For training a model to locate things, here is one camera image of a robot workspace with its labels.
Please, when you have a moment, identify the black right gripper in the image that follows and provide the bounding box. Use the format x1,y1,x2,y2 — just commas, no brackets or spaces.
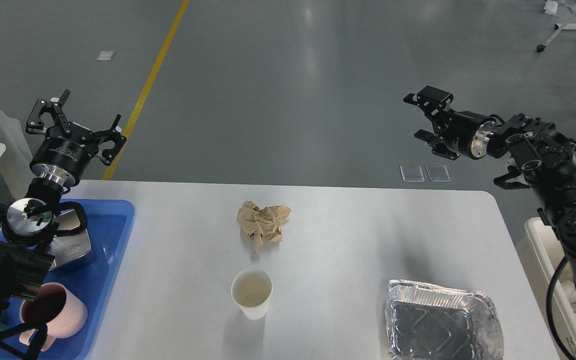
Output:
403,85,498,161

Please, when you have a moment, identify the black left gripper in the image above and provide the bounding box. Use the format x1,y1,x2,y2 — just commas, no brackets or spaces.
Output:
25,89,127,188

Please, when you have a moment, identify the square stainless steel container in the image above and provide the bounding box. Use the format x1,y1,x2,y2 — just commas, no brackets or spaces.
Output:
48,230,96,274

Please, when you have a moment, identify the pink mug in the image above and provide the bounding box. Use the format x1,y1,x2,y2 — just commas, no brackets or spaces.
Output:
19,282,88,352

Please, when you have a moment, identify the aluminium foil tray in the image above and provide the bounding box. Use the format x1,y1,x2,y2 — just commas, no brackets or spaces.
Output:
384,279,505,360

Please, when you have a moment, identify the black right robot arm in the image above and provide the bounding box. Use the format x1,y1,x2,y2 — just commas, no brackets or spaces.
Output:
403,85,576,360

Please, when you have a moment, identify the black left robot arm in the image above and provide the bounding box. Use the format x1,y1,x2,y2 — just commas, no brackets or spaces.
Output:
0,89,127,360

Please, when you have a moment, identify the person in black sweater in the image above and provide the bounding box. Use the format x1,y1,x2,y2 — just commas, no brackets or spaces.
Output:
0,110,35,199

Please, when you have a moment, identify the blue plastic tray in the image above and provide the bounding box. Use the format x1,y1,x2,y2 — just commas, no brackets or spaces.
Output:
0,198,136,360

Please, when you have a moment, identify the white waste bin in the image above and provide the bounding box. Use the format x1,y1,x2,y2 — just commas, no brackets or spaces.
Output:
515,218,576,358

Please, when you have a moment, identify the crumpled brown paper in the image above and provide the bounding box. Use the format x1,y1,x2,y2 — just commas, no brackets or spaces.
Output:
237,200,291,254

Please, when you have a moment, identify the white paper cup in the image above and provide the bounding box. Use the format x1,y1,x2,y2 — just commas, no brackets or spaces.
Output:
230,268,274,321

